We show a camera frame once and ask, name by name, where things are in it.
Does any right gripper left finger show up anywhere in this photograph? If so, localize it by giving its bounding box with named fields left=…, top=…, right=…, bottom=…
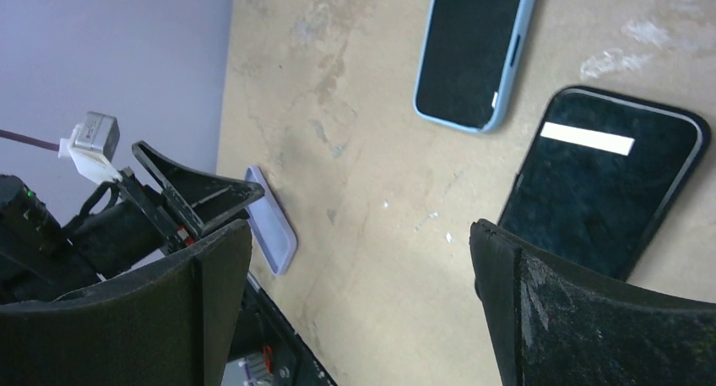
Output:
left=1, top=220, right=252, bottom=385

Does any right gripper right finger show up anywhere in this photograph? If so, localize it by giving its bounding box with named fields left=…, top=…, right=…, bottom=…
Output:
left=469, top=220, right=715, bottom=385

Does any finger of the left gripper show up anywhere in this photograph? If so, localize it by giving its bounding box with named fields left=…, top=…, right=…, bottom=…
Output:
left=132, top=141, right=264, bottom=239

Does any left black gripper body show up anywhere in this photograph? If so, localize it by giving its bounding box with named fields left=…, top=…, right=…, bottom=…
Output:
left=1, top=170, right=193, bottom=304

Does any black phone case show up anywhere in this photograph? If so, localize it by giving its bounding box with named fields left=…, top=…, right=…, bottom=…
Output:
left=498, top=85, right=711, bottom=280

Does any light blue phone case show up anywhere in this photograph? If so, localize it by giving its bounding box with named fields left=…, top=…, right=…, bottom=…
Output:
left=413, top=0, right=536, bottom=133

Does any black phone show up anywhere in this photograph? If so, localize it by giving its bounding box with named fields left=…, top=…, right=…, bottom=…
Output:
left=415, top=0, right=520, bottom=128

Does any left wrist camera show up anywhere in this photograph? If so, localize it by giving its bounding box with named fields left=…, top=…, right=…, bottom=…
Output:
left=57, top=111, right=122, bottom=185

